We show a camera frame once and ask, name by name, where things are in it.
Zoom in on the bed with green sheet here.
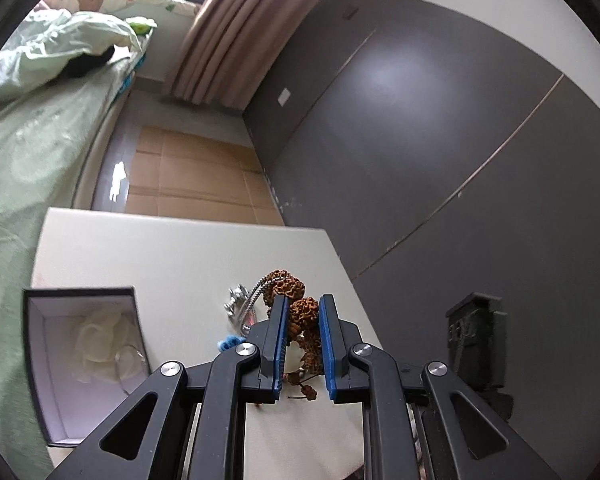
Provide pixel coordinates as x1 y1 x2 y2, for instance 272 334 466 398
0 25 153 480

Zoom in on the silver chain bracelet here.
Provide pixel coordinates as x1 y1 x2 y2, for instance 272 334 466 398
223 281 271 333

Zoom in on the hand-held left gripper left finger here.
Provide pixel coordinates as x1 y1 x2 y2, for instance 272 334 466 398
45 294 290 480

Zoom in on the brown knobbly bead bracelet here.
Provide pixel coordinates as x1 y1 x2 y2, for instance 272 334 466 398
257 269 328 402

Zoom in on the pink curtain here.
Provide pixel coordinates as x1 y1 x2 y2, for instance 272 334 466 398
162 0 334 111

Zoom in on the light green quilt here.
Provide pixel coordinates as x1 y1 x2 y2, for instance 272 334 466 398
0 10 144 117

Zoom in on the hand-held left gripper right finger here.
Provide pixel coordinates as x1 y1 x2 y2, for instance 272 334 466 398
319 293 563 480

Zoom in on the white wrapping bag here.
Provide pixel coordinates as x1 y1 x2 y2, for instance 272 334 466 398
70 306 147 397

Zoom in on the printed window seat cushion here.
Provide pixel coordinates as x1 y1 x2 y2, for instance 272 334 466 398
34 0 207 27

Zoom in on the black jewelry box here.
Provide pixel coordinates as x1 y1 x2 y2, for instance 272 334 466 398
22 286 154 449

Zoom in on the small green toy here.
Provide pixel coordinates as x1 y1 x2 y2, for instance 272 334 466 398
126 17 157 36

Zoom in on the flat brown cardboard sheet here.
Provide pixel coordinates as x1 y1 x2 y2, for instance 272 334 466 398
124 126 284 226

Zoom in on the white low table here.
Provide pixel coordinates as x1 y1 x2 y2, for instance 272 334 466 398
30 207 384 480

